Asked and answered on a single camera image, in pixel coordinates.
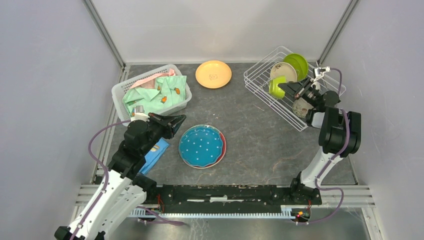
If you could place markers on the blue dotted plate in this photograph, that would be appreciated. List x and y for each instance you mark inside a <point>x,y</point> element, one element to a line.
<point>200,147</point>

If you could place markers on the orange plate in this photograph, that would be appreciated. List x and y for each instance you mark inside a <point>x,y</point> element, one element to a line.
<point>213,74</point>

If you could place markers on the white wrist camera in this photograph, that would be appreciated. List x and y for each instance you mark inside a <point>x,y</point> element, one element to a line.
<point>319,73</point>
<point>138,113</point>

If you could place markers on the green interior mug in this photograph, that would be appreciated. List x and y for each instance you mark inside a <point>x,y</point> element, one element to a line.
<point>301,107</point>

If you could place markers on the teal rimmed red plate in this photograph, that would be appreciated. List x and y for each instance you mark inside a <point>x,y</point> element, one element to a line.
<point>224,149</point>

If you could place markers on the cream floral plate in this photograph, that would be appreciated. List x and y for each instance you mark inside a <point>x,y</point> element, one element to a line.
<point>284,69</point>

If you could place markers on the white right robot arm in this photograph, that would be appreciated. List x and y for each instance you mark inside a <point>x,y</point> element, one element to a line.
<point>340,135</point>

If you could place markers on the white plastic basket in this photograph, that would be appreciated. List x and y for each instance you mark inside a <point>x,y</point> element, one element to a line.
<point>118,91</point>

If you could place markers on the aluminium corner post left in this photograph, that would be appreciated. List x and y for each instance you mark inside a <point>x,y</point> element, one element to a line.
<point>91,9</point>

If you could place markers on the pink cloth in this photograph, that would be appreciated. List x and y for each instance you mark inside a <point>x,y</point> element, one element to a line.
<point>145,81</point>

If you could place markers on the aluminium corner post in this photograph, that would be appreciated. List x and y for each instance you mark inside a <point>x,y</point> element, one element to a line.
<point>344,19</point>
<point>91,9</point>

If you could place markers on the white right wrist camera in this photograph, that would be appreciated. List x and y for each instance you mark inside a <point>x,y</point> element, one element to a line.
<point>319,73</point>

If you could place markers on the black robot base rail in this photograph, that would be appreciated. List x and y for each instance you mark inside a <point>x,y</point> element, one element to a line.
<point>231,199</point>

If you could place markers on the green printed cloth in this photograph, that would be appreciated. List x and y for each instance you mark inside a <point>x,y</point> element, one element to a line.
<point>168,91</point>

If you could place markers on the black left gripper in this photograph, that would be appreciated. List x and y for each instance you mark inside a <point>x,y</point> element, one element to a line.
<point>174,120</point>

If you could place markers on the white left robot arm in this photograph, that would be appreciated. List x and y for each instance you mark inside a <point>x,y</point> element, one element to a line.
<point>122,188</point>

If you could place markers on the lime green plate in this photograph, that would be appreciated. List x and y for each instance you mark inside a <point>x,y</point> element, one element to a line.
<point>302,61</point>

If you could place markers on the white wire dish rack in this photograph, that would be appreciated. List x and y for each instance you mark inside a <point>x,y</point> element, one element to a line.
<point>257,80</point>

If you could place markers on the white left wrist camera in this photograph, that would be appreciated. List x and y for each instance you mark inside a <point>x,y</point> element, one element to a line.
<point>138,113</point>

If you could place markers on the blue printed cloth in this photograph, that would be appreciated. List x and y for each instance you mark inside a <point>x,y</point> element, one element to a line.
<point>152,157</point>

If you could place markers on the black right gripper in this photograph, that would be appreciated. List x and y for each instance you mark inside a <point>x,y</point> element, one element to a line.
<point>292,88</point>

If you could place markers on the aluminium corner post right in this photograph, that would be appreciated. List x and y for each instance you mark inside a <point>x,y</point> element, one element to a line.
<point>344,19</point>

